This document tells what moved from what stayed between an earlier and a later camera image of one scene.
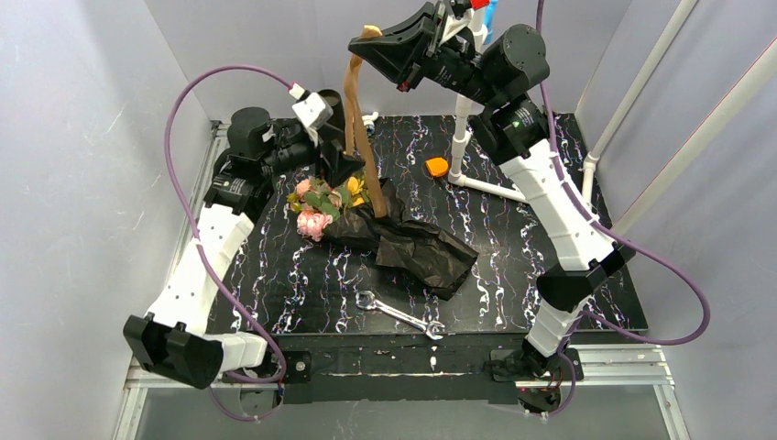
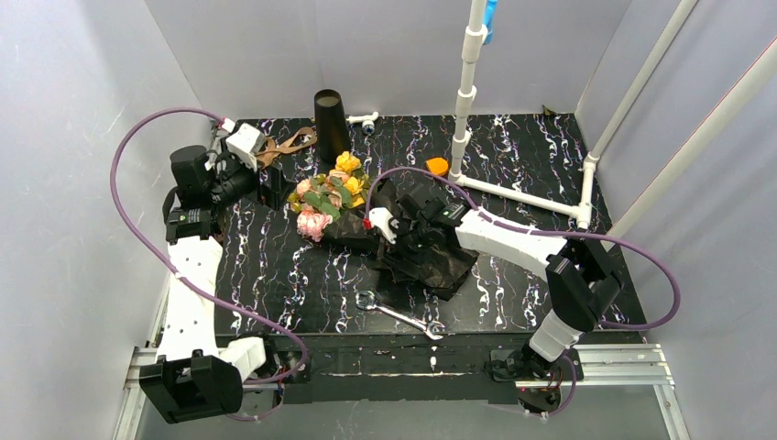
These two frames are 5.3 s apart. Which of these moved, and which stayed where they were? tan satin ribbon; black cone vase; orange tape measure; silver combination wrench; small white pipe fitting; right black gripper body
Moved: tan satin ribbon; right black gripper body
Stayed: silver combination wrench; black cone vase; small white pipe fitting; orange tape measure
